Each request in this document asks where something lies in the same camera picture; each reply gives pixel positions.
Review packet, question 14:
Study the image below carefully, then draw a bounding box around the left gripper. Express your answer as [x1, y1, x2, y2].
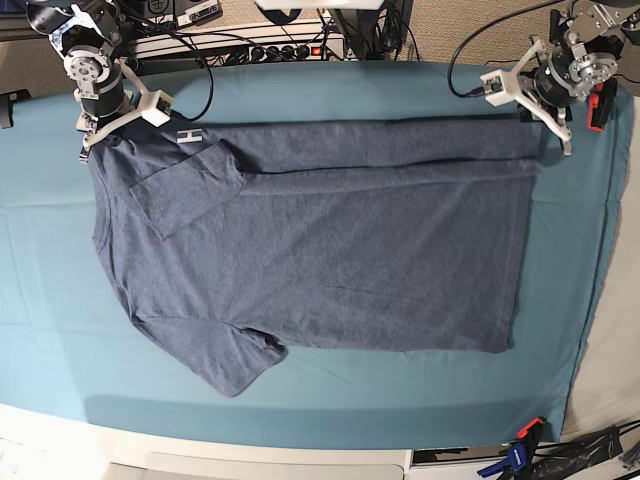
[512, 35, 575, 156]

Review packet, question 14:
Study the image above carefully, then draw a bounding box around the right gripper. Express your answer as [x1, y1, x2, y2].
[74, 57, 150, 164]

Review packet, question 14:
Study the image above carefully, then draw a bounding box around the blue-grey T-shirt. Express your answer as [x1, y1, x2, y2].
[88, 118, 541, 397]

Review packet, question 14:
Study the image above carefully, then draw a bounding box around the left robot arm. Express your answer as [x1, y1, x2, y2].
[509, 1, 639, 156]

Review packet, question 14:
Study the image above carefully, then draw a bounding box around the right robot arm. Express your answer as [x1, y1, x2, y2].
[26, 1, 166, 163]

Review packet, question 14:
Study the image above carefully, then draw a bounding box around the orange black clamp top right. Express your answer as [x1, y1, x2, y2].
[586, 79, 618, 132]

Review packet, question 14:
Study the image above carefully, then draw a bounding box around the black clamp left edge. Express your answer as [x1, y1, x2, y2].
[0, 89, 31, 129]

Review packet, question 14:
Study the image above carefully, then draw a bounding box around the white power strip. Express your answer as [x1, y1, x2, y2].
[203, 41, 343, 67]

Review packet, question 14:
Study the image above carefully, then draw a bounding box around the black plastic bag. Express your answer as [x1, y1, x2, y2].
[528, 426, 623, 480]

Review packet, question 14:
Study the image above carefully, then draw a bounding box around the blue orange clamp bottom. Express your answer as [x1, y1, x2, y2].
[477, 416, 547, 479]

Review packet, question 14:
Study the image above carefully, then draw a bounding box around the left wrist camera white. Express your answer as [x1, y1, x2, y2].
[480, 69, 520, 107]

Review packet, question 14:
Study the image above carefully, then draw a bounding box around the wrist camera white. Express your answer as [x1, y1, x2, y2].
[138, 90, 174, 127]
[480, 69, 520, 107]

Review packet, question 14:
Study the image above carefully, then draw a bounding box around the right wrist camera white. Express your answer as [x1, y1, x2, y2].
[138, 90, 174, 127]

